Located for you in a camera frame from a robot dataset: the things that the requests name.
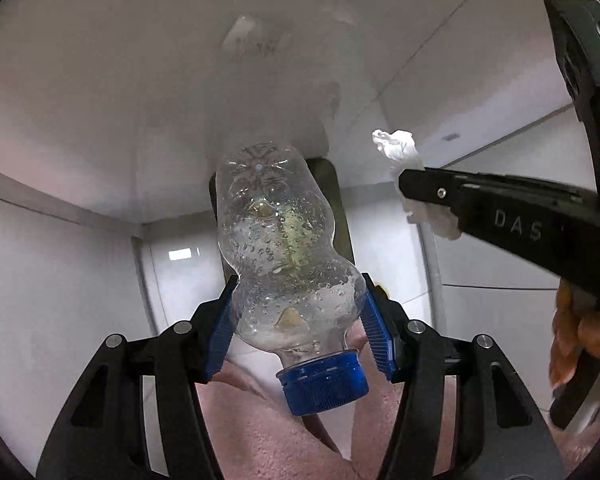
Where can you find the white tissue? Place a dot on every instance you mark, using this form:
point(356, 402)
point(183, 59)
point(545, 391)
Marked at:
point(397, 145)

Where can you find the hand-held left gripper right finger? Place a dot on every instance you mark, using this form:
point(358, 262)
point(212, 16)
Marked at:
point(379, 337)

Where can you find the person's right hand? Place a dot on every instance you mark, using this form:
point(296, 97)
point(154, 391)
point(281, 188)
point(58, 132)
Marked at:
point(597, 332)

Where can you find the pink fleece clothing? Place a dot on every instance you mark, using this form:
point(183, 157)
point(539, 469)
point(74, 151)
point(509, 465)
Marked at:
point(260, 435)

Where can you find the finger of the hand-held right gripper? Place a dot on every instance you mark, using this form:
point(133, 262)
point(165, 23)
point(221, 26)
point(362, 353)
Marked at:
point(427, 185)

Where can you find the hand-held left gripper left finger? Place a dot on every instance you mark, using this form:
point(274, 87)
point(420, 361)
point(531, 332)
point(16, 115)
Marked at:
point(219, 337)

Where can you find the clear bottle with blue cap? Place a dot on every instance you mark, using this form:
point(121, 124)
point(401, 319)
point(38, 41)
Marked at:
point(280, 240)

